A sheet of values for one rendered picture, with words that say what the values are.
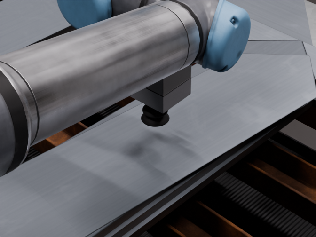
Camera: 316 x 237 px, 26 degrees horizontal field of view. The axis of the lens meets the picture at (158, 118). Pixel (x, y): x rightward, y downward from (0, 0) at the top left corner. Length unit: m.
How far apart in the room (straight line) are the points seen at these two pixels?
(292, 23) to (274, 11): 0.06
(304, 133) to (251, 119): 1.38
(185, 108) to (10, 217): 0.35
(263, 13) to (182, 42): 0.89
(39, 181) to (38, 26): 0.44
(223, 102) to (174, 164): 0.18
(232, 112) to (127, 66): 0.54
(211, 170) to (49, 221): 0.27
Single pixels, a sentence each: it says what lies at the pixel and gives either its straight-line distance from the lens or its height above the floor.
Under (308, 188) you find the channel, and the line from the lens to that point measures 1.27.
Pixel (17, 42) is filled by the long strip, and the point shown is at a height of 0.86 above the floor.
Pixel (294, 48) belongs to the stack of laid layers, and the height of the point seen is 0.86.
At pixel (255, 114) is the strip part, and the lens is 1.13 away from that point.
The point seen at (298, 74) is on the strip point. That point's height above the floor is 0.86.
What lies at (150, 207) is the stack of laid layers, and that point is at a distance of 0.98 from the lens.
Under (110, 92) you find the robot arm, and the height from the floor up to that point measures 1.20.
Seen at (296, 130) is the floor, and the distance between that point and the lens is 2.50.
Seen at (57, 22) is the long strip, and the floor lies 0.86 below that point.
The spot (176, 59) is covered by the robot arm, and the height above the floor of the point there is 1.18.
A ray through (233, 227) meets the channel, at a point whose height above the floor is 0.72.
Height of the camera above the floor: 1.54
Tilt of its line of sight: 38 degrees down
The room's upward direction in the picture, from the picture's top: straight up
